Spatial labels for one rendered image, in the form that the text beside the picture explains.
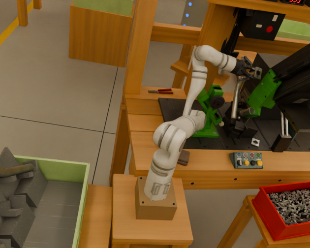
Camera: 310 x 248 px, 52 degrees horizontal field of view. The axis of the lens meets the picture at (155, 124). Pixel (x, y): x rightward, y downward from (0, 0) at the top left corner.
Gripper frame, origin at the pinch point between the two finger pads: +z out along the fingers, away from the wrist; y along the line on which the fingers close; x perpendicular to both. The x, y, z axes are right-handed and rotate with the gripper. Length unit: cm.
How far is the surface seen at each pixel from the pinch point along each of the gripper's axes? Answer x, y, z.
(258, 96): -0.6, -10.8, 5.5
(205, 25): 17.3, 22.4, -22.9
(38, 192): 7, -76, -87
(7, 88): 213, -17, -115
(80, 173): 8, -66, -72
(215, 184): 6, -59, -6
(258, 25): -2.9, 23.1, -4.6
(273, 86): -9.7, -6.7, 5.5
